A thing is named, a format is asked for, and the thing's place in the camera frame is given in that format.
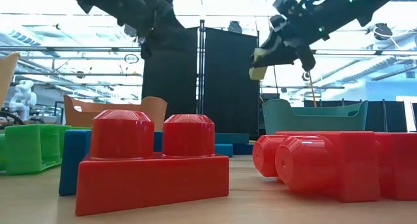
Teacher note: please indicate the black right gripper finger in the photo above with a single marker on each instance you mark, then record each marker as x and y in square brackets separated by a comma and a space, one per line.
[280, 54]

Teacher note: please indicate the pale yellow wooden block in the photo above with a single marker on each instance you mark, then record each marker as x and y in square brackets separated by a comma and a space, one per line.
[257, 73]

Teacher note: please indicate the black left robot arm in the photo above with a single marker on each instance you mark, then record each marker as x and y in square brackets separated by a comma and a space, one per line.
[104, 6]

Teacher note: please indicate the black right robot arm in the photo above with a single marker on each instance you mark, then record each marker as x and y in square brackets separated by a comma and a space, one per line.
[352, 6]

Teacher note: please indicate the black folding partition screen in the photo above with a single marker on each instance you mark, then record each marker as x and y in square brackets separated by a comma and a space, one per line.
[228, 93]

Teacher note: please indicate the teal plastic bin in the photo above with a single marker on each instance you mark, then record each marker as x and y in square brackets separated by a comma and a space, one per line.
[312, 123]

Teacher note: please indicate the teal wooden block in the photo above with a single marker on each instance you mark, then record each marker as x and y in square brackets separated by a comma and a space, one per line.
[231, 138]

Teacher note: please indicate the grey overhead pipe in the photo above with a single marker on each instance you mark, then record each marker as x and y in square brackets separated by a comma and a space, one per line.
[65, 48]

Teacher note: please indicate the red two-stud plastic brick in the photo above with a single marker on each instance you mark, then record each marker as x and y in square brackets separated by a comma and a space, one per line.
[146, 185]
[400, 165]
[342, 165]

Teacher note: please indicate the orange plastic bin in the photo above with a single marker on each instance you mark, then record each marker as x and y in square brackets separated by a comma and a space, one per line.
[81, 115]

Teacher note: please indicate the white panel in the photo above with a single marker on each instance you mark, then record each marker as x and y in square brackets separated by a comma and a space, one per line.
[410, 116]

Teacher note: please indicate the white robot figure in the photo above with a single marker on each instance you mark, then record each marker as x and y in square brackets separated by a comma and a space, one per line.
[23, 97]

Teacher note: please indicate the yellow plastic bin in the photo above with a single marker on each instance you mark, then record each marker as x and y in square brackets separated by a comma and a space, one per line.
[6, 74]

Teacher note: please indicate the blue wooden arch block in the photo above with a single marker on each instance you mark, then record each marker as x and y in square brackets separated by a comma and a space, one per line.
[73, 162]

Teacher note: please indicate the green plastic brick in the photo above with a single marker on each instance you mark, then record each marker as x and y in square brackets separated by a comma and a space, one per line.
[29, 149]

